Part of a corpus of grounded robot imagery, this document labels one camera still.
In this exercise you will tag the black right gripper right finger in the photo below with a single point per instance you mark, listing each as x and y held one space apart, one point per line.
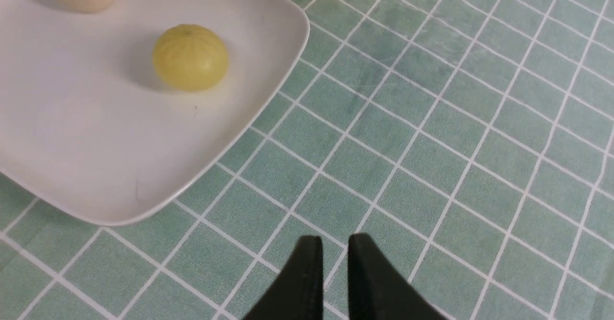
376 290

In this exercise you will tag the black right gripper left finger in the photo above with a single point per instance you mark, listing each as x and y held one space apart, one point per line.
297 293

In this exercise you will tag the yellow steamed bun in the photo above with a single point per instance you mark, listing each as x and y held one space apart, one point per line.
189 57

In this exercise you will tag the white square plate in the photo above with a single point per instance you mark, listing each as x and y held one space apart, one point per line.
87 126

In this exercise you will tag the green checkered tablecloth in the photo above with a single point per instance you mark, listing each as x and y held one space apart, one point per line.
472 139

